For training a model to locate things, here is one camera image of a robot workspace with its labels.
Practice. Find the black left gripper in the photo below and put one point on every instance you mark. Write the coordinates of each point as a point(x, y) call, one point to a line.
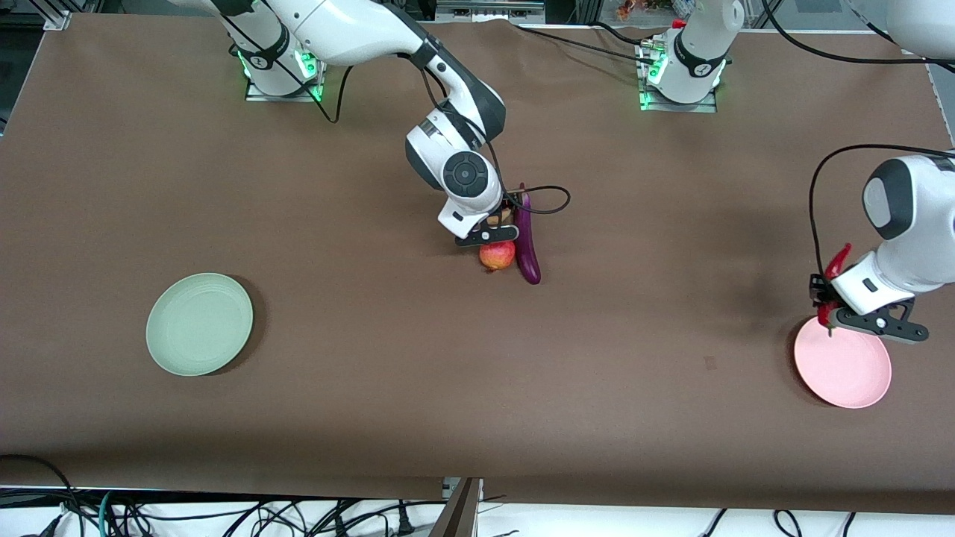
point(818, 288)

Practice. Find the light green plate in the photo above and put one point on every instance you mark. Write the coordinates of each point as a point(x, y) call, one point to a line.
point(199, 324)

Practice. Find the pink plate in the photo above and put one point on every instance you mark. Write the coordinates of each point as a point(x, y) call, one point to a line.
point(842, 373)

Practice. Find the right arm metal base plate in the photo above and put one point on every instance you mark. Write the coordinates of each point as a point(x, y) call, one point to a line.
point(257, 95)

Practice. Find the grey metal box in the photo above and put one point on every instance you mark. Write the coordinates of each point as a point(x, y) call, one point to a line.
point(489, 10)

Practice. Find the aluminium frame corner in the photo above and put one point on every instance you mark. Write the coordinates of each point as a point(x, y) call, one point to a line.
point(58, 15)

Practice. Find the slanted aluminium bar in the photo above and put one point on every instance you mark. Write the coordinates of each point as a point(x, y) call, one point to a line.
point(765, 13)

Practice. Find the peach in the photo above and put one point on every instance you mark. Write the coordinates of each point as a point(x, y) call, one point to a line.
point(506, 218)

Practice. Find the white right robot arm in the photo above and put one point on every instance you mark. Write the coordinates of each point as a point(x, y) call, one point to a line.
point(351, 30)

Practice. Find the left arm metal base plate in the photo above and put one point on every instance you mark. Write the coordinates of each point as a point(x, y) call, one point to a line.
point(675, 107)

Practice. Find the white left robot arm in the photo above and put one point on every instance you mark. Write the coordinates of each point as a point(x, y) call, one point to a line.
point(918, 224)

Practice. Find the red chili pepper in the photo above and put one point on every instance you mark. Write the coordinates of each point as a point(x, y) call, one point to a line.
point(838, 259)

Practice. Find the purple eggplant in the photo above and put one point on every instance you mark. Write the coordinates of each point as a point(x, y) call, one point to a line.
point(529, 257)

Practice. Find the colourful toy pile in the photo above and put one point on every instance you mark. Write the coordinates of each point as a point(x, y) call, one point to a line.
point(634, 9)

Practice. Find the brown table cover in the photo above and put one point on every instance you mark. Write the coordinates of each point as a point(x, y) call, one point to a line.
point(448, 373)

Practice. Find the red pomegranate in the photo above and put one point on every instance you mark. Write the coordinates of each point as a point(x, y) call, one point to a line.
point(497, 257)

